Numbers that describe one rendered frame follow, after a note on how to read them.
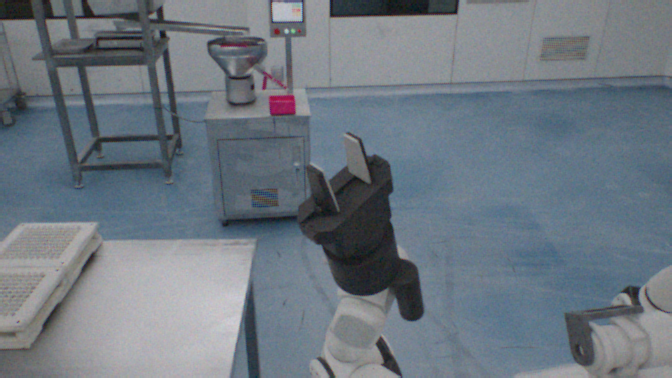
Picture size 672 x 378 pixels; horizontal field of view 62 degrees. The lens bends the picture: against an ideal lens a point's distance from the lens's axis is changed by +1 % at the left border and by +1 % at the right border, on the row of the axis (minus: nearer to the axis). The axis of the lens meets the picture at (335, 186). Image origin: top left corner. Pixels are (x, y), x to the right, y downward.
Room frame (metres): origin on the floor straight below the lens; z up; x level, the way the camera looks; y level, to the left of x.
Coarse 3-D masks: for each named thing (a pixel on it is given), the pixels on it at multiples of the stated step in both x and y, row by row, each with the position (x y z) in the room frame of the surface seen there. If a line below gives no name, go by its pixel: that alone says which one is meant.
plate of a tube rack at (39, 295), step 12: (48, 276) 1.23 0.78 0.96; (60, 276) 1.24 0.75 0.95; (36, 288) 1.18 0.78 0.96; (48, 288) 1.18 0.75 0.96; (36, 300) 1.13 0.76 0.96; (0, 312) 1.09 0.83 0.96; (24, 312) 1.08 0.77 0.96; (36, 312) 1.10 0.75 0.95; (0, 324) 1.04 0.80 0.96; (12, 324) 1.04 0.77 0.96; (24, 324) 1.04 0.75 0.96
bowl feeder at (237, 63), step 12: (240, 36) 3.60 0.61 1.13; (216, 48) 3.27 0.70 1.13; (228, 48) 3.25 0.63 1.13; (240, 48) 3.25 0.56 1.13; (252, 48) 3.29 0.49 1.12; (216, 60) 3.31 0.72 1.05; (228, 60) 3.26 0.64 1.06; (240, 60) 3.26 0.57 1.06; (252, 60) 3.31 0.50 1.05; (228, 72) 3.34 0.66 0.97; (240, 72) 3.32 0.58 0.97; (252, 72) 3.41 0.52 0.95; (276, 72) 3.37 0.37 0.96; (228, 84) 3.35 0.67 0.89; (240, 84) 3.33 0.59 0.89; (252, 84) 3.39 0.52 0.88; (264, 84) 3.33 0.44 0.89; (228, 96) 3.36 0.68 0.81; (240, 96) 3.33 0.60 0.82; (252, 96) 3.38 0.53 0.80
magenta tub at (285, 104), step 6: (270, 96) 3.25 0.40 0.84; (276, 96) 3.25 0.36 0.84; (282, 96) 3.26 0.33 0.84; (288, 96) 3.26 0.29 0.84; (294, 96) 3.25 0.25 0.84; (270, 102) 3.14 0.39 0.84; (276, 102) 3.14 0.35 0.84; (282, 102) 3.14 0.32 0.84; (288, 102) 3.15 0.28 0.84; (294, 102) 3.15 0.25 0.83; (270, 108) 3.14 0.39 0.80; (276, 108) 3.14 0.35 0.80; (282, 108) 3.15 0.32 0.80; (288, 108) 3.15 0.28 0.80; (294, 108) 3.15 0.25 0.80; (276, 114) 3.14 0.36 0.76
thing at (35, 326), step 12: (60, 288) 1.24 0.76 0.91; (48, 300) 1.19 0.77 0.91; (60, 300) 1.21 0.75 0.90; (48, 312) 1.15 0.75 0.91; (36, 324) 1.09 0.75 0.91; (0, 336) 1.05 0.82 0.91; (12, 336) 1.05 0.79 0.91; (36, 336) 1.07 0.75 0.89; (0, 348) 1.03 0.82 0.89; (12, 348) 1.03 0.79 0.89
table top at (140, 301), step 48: (144, 240) 1.53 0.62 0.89; (192, 240) 1.53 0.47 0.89; (240, 240) 1.53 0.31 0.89; (96, 288) 1.28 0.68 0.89; (144, 288) 1.27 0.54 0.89; (192, 288) 1.27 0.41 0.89; (240, 288) 1.27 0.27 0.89; (48, 336) 1.08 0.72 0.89; (96, 336) 1.08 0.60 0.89; (144, 336) 1.08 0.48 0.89; (192, 336) 1.08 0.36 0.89; (240, 336) 1.11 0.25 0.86
